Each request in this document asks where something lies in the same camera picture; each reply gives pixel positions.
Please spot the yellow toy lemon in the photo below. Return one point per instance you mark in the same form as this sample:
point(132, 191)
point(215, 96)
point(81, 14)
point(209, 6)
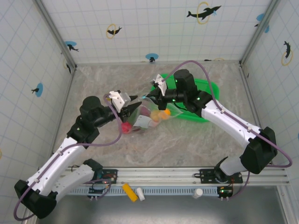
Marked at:
point(154, 115)

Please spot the pink toy food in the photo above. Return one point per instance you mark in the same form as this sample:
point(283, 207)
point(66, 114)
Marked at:
point(146, 111)

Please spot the clear zip-top bag blue slider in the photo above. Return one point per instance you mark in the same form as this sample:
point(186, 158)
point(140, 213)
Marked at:
point(142, 121)

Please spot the purple toy cabbage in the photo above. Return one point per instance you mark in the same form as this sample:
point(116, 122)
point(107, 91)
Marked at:
point(126, 127)

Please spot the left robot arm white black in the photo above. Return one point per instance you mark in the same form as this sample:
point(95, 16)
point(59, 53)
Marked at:
point(59, 163)

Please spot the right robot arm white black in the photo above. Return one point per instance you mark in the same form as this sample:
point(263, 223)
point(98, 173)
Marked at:
point(229, 121)

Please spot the green perforated plastic basket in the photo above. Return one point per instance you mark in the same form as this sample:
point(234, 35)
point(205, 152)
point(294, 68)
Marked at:
point(201, 84)

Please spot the small circuit board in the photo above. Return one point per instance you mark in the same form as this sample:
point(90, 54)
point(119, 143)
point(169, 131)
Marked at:
point(100, 187)
point(224, 191)

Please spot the yellow cylinder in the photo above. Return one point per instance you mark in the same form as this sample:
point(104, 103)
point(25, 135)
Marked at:
point(129, 191)

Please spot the white plastic cylinder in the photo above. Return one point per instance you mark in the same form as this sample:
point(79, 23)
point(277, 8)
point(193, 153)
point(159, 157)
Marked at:
point(140, 194)

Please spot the small white bottle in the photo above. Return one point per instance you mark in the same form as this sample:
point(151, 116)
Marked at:
point(198, 193)

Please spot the dolphin blue circle wall sticker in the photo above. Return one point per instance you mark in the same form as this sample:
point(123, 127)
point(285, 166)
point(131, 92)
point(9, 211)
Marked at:
point(39, 88)
point(151, 56)
point(70, 44)

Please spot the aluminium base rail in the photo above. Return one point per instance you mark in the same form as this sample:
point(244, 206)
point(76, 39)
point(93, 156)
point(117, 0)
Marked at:
point(158, 173)

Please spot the aluminium frame post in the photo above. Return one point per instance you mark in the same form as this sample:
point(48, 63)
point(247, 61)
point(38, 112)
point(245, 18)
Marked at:
point(56, 35)
point(257, 32)

